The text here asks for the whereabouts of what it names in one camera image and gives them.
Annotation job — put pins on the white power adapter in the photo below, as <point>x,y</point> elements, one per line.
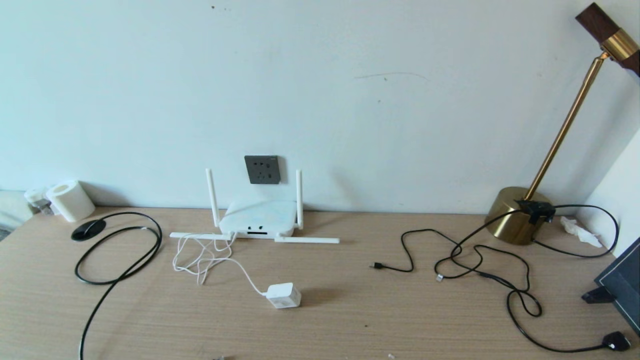
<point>284,295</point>

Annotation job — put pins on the white router with antennas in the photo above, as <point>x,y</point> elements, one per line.
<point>260,217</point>

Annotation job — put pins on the gold desk lamp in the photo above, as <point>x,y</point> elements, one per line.
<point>510,220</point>

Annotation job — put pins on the black clip on lamp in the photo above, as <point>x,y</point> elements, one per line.
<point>535,209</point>

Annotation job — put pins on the white toilet paper roll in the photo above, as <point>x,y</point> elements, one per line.
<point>72,201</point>

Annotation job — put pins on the crumpled white tissue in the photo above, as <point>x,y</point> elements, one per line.
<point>580,232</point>

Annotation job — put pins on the black clip stand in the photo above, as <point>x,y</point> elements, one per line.
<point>597,296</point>

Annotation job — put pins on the grey wall socket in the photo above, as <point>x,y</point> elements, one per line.
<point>262,170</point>

